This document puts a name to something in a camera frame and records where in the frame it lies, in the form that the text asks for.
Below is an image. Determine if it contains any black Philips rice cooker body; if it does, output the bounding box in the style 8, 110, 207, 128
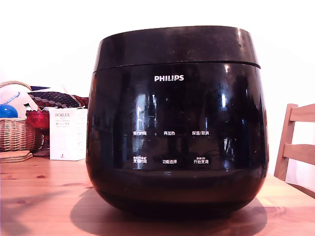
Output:
85, 61, 270, 216

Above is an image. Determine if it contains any black rice cooker lid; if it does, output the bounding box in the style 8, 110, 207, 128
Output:
94, 25, 261, 73

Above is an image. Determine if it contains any white bag with blue stripe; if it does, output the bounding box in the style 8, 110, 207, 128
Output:
0, 84, 40, 119

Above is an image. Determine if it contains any blue ball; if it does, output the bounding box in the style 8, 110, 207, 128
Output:
0, 104, 19, 119

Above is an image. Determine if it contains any woven wicker basket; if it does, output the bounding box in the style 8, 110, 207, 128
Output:
0, 80, 36, 152

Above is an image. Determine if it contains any red glass bowl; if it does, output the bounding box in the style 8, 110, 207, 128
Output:
25, 110, 50, 152

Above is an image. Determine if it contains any wooden chair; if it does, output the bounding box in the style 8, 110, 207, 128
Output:
273, 103, 315, 193

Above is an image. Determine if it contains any white Porlex box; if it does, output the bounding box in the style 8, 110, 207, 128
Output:
49, 107, 89, 162

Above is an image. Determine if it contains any stack of cork coasters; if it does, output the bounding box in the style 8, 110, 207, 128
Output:
0, 150, 33, 163

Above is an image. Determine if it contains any dark patterned cloth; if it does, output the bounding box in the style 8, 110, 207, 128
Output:
27, 90, 90, 110

